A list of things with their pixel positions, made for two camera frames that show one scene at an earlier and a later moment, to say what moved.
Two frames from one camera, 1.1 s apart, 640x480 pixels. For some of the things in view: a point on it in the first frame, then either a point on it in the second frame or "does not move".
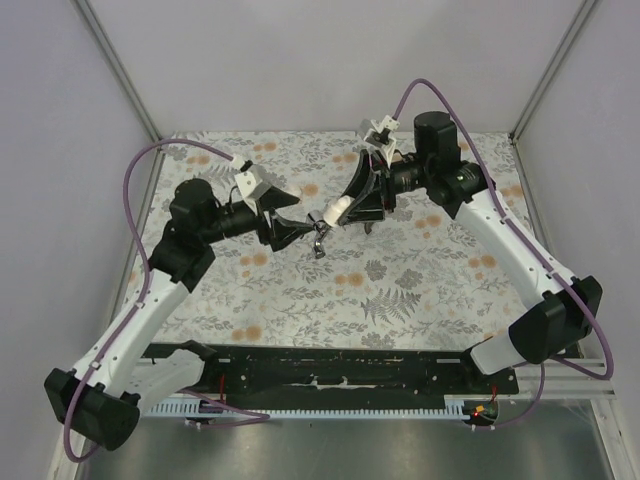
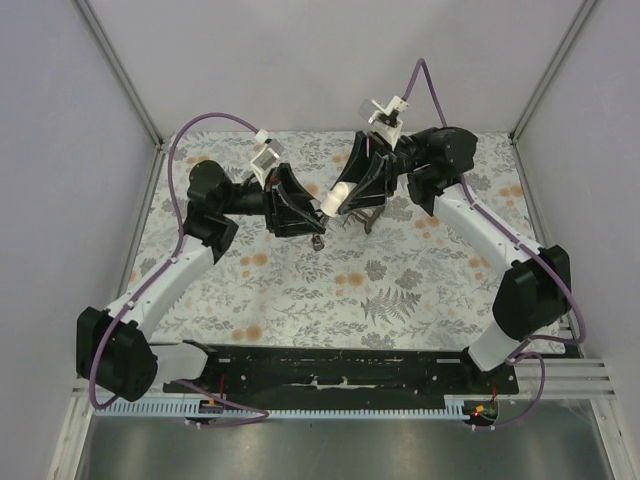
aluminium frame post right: (543, 85) does not move
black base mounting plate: (339, 376) does not move
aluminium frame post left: (126, 80) does not move
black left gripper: (265, 226) -> (270, 203)
